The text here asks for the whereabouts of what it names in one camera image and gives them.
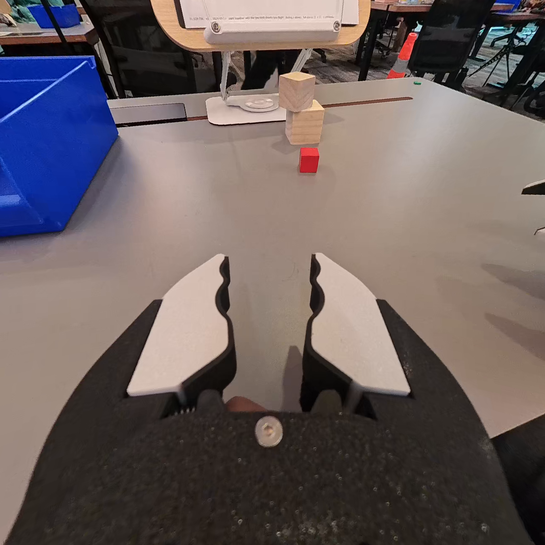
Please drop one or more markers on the white folding stand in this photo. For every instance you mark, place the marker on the white folding stand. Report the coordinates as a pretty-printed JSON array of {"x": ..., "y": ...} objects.
[{"x": 230, "y": 111}]

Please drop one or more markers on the large wooden cube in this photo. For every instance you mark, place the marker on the large wooden cube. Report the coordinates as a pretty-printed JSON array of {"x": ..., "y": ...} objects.
[{"x": 304, "y": 123}]

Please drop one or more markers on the black office chair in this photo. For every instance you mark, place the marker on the black office chair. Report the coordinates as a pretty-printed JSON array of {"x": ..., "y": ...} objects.
[
  {"x": 157, "y": 51},
  {"x": 447, "y": 43}
]

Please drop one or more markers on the medium wooden cube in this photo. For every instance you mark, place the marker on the medium wooden cube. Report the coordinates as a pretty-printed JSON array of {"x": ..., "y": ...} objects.
[{"x": 296, "y": 92}]

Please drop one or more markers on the white instruction sheet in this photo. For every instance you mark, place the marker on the white instruction sheet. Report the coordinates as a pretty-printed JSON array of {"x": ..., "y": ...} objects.
[{"x": 264, "y": 8}]

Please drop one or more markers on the small blue bin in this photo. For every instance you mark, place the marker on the small blue bin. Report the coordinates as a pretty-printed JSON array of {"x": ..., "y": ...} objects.
[{"x": 53, "y": 15}]

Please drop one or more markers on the blue plastic bin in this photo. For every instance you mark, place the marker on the blue plastic bin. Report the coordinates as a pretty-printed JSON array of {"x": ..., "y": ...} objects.
[{"x": 51, "y": 153}]

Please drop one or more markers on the brown wooden desk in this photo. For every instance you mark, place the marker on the brown wooden desk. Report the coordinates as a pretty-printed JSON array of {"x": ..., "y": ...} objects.
[{"x": 47, "y": 36}]

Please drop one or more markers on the red wooden cube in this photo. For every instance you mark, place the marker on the red wooden cube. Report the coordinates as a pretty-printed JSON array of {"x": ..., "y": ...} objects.
[{"x": 309, "y": 160}]

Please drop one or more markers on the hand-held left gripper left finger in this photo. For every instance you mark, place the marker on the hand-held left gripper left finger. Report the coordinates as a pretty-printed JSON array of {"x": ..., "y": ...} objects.
[{"x": 181, "y": 336}]

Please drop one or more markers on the orange striped traffic cone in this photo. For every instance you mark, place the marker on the orange striped traffic cone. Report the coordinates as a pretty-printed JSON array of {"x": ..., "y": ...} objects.
[{"x": 403, "y": 58}]

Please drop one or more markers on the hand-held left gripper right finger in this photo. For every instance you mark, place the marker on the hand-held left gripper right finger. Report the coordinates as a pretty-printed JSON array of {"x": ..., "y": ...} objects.
[{"x": 356, "y": 336}]

